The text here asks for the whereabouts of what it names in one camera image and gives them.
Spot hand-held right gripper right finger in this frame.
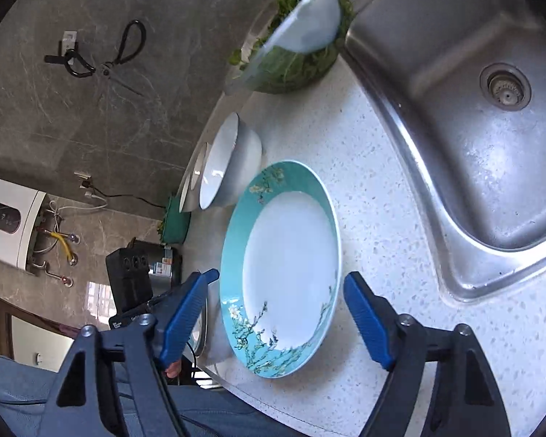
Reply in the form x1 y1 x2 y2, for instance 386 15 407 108
343 272 513 437

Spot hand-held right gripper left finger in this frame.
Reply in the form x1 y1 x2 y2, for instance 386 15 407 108
36 268 220 437

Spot teal floral rim plate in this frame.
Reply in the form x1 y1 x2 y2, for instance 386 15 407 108
219 160 342 378

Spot brown-rimmed white bowl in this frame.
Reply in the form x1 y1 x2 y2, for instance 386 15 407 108
178 142 210 213

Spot large white plate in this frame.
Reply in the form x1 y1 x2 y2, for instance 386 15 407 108
199 111 264 210

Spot teal plastic basin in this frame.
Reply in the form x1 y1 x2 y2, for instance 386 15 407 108
158 195 192 244

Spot metal water pipe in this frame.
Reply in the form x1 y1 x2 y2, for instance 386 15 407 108
27 259 74 287

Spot white water heater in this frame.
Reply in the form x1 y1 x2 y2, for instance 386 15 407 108
0 173 47 270

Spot person's blue jeans leg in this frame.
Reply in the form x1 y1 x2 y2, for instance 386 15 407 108
0 353 301 437

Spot stainless steel sink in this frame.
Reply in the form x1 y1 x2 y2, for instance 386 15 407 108
343 0 546 303

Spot clear glass bowl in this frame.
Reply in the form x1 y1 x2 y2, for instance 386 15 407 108
225 0 356 96

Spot green leafy vegetables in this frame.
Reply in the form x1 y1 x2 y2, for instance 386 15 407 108
229 0 355 95

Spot sink drain strainer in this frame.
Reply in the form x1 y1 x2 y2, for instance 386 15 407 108
479 63 531 111

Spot white deep bowl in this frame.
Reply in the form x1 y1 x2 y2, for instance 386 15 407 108
273 0 342 54

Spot yellow gas hose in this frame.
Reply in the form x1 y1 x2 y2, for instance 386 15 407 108
49 231 80 265

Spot white power cable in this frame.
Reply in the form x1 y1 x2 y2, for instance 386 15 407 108
50 191 107 219

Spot black power cable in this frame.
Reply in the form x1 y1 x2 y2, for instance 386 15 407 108
88 182 169 208

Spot black handled scissors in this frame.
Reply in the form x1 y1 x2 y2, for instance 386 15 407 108
64 19 147 97

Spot adhesive wall hook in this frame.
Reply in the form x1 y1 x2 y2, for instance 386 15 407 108
44 30 80 67

